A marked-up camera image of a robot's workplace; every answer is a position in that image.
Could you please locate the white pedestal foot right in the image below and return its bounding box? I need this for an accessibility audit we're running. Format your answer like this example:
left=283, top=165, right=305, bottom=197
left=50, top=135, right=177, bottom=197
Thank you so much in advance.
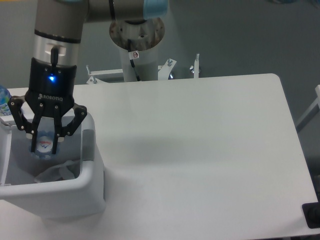
left=189, top=53, right=201, bottom=79

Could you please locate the black cable on pedestal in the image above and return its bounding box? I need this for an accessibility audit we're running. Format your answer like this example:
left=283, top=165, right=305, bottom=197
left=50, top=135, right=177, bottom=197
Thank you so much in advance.
left=127, top=38, right=141, bottom=82

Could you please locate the white pedestal foot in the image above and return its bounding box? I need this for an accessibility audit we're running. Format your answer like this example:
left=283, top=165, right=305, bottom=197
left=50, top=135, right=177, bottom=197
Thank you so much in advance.
left=189, top=53, right=201, bottom=79
left=86, top=65, right=124, bottom=85
left=158, top=58, right=177, bottom=81

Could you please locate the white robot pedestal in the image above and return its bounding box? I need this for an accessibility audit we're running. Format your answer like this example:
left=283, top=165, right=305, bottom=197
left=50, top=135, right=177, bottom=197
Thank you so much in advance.
left=109, top=17, right=165, bottom=82

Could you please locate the white pedestal foot middle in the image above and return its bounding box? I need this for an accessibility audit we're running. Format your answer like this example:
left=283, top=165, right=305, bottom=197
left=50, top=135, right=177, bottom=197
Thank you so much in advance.
left=158, top=58, right=177, bottom=81

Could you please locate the clear white plastic wrapper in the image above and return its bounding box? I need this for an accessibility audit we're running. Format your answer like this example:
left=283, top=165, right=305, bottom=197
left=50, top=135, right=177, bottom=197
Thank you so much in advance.
left=34, top=160, right=80, bottom=183

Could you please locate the crushed clear plastic bottle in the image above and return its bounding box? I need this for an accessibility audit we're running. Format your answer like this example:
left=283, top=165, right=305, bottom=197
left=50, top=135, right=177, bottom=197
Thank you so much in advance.
left=30, top=130, right=60, bottom=161

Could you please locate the white open trash can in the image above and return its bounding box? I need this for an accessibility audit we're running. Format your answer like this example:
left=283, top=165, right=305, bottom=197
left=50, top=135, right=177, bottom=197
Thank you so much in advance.
left=0, top=115, right=106, bottom=218

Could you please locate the blue labelled bottle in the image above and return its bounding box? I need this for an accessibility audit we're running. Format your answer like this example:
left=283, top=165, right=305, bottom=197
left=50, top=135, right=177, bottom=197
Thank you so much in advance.
left=0, top=85, right=12, bottom=117

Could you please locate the white pedestal foot left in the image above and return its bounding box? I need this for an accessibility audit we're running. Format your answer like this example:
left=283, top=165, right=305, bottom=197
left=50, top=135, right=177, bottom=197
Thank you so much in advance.
left=86, top=65, right=124, bottom=85

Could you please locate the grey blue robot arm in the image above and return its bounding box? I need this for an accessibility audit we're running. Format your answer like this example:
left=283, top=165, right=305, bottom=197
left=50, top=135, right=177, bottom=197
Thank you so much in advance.
left=8, top=0, right=169, bottom=154

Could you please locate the white frame at right edge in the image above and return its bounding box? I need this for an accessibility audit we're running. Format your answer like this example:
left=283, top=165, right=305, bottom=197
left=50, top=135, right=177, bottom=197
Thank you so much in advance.
left=295, top=85, right=320, bottom=133

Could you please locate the black clamp at table edge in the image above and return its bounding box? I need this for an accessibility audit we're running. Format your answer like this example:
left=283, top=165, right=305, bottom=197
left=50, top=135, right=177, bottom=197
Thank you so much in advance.
left=302, top=202, right=320, bottom=229

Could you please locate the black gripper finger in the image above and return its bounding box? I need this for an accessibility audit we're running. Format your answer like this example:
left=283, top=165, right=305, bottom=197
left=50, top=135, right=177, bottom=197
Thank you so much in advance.
left=51, top=103, right=88, bottom=155
left=8, top=96, right=44, bottom=153

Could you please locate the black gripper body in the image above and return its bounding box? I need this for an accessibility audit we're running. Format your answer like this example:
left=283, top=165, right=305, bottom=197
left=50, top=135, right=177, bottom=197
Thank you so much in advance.
left=24, top=57, right=77, bottom=118

